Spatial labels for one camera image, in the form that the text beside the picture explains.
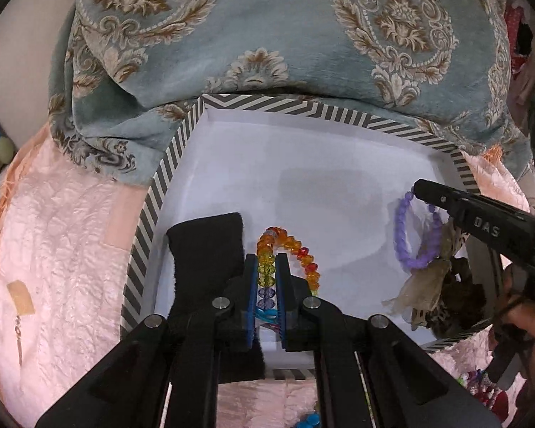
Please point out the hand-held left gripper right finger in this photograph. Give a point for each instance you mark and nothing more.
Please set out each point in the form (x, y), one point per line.
(282, 307)

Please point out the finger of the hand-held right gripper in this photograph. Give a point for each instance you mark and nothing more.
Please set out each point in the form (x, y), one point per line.
(468, 218)

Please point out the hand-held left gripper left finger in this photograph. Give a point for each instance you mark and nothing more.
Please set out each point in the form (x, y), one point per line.
(250, 307)

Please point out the striped cardboard box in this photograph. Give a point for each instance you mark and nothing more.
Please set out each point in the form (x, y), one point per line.
(316, 165)

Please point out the beige organza bow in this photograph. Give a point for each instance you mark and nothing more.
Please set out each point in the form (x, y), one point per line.
(428, 285)

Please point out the black velvet pad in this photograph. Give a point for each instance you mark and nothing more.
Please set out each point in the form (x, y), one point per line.
(205, 240)

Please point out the pile of colourful hair accessories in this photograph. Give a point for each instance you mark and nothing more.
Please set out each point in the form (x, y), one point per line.
(481, 388)

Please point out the red patterned cloth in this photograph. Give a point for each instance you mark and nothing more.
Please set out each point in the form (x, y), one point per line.
(515, 22)

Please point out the pink crinkled bedsheet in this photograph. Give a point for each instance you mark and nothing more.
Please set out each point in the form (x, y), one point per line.
(71, 240)

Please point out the beige tape patch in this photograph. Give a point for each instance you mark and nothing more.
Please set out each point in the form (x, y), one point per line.
(21, 298)

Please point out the blue floral patterned cushion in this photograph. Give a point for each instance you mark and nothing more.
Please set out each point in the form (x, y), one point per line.
(294, 31)

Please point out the pale green round bead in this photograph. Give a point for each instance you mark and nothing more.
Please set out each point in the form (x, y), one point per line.
(4, 149)

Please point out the cream pillow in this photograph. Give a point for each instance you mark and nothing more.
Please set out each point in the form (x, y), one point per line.
(22, 53)

